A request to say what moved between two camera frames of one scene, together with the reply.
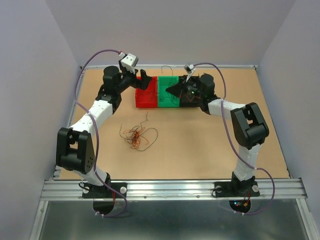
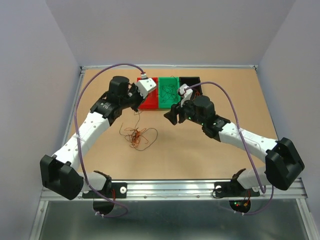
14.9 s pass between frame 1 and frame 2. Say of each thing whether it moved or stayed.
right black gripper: moved
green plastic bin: stayed
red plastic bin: stayed
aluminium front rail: stayed
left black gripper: moved
